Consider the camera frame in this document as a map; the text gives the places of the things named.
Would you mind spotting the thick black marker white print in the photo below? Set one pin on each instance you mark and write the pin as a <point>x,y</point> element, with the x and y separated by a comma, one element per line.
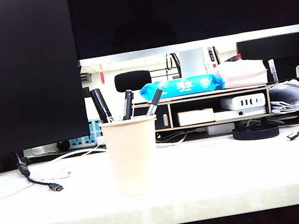
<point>100,105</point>

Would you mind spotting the beige paper cup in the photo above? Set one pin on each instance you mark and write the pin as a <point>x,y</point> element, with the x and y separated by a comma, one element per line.
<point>132,159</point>

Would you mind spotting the black wooden desk organizer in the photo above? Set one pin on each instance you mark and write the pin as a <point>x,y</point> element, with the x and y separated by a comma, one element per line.
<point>159,122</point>

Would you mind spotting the black pen with clip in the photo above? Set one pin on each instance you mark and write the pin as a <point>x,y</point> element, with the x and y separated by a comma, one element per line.
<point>128,104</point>

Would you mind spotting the black chair headrest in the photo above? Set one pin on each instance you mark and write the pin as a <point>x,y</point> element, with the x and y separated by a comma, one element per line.
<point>132,80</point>

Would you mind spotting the blue wet wipes pack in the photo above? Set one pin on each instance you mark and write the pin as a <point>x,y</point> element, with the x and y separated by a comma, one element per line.
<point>182,86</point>

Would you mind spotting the white square power adapter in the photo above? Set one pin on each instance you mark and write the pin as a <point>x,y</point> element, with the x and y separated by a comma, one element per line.
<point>195,117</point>

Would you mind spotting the red hanging ornament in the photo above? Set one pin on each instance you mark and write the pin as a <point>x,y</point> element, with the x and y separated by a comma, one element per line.
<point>102,76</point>

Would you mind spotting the silver monitor stand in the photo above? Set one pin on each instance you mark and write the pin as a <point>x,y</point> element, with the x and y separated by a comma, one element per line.
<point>191,62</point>

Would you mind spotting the white block under organizer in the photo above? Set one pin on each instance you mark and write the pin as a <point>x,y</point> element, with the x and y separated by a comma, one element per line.
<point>221,129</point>

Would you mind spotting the white blue power strip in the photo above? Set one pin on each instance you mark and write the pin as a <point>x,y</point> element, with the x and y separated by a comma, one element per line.
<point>76,142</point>

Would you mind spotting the flat white box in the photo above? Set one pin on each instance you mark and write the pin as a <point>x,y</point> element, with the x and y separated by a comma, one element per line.
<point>231,114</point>

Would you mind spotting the black round knob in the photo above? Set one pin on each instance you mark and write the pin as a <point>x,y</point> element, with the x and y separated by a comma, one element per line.
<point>63,145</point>

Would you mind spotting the white multi-port charger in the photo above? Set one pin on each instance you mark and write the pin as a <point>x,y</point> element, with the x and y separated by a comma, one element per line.
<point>242,102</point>

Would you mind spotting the pink tissue pack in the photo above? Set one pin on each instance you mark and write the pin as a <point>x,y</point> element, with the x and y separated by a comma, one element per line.
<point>242,74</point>

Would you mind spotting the black round base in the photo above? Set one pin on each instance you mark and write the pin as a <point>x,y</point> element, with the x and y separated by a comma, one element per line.
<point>255,132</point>

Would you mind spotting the silver bezel monitor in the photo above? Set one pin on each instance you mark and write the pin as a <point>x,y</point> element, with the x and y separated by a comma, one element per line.
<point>192,4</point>

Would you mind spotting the black frameless monitor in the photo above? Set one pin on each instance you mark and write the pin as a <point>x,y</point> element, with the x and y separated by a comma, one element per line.
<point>20,75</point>

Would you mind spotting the rolled printed papers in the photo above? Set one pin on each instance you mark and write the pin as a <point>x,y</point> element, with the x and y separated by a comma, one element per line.
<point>290,96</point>

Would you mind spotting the black background monitor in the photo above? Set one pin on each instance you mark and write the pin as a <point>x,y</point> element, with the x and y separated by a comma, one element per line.
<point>283,47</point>

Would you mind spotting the white paper sheet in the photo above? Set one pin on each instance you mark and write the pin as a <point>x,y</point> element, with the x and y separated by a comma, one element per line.
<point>0,187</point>

